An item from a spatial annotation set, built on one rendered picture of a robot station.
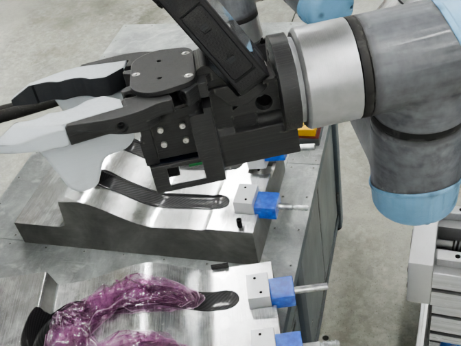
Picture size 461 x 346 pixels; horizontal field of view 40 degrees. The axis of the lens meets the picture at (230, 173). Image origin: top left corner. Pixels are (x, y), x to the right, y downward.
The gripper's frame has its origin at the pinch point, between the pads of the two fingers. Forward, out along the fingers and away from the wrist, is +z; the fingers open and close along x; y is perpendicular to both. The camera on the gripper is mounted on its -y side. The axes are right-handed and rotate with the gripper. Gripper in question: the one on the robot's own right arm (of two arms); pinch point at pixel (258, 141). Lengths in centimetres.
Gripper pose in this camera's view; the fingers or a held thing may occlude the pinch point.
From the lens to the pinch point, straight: 120.0
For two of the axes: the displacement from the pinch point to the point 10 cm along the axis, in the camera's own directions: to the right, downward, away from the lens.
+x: 2.8, -5.7, 7.8
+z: 2.5, 8.2, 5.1
